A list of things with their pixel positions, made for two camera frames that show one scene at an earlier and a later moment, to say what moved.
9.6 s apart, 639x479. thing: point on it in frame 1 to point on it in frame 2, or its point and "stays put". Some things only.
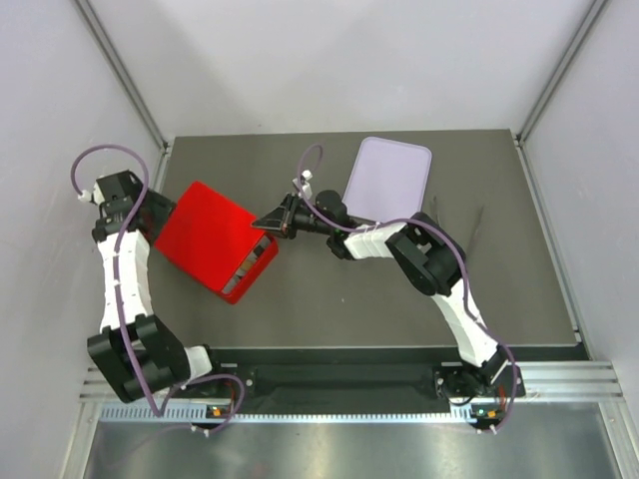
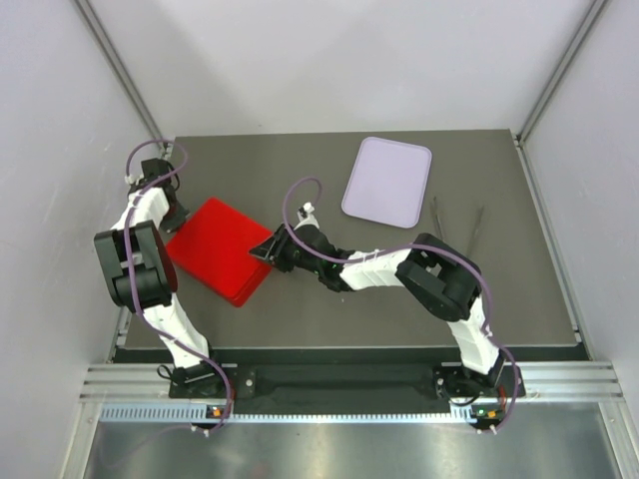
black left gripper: [163, 209] to [178, 222]
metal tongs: [475, 227] stays put
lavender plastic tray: [387, 181] stays put
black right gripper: [283, 220] to [275, 250]
